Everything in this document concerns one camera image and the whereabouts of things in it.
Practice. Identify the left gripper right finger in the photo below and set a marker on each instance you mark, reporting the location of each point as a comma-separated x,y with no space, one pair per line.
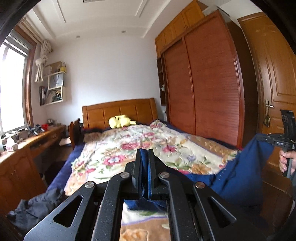
195,211

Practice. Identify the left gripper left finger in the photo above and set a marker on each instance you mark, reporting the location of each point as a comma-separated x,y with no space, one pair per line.
94,211

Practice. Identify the navy blue suit jacket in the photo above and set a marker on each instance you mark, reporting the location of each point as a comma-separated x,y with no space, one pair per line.
239,181

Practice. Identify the black folded clothes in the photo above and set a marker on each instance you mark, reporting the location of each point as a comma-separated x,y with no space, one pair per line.
30,212

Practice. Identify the person's right hand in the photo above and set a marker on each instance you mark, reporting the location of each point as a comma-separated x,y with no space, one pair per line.
284,156

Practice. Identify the dark blue bed sheet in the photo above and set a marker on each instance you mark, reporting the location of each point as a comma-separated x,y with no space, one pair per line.
59,172

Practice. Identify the floral bed blanket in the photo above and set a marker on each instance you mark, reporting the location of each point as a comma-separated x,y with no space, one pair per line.
99,155

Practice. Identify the wooden room door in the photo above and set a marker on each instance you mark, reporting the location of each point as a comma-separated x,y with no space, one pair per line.
274,64

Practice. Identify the long wooden desk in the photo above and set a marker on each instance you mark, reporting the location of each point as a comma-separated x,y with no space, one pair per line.
20,178

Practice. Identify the wooden desk chair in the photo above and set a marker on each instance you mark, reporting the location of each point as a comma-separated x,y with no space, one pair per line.
75,133

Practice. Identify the yellow plush toy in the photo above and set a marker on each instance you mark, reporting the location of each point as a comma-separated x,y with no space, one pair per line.
120,121

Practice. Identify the red bowl on desk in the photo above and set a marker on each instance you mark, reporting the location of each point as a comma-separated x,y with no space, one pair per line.
45,127

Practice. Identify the wooden louvred wardrobe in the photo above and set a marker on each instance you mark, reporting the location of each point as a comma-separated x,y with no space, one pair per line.
210,82

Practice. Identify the wooden bed headboard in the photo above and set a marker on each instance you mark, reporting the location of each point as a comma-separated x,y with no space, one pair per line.
143,111

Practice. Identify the tied white curtain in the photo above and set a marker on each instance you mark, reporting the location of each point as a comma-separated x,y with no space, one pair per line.
46,48

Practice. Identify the white wall shelf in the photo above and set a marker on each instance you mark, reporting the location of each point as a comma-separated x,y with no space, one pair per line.
53,88

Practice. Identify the window with wooden frame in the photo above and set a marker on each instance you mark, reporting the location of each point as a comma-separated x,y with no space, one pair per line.
17,57

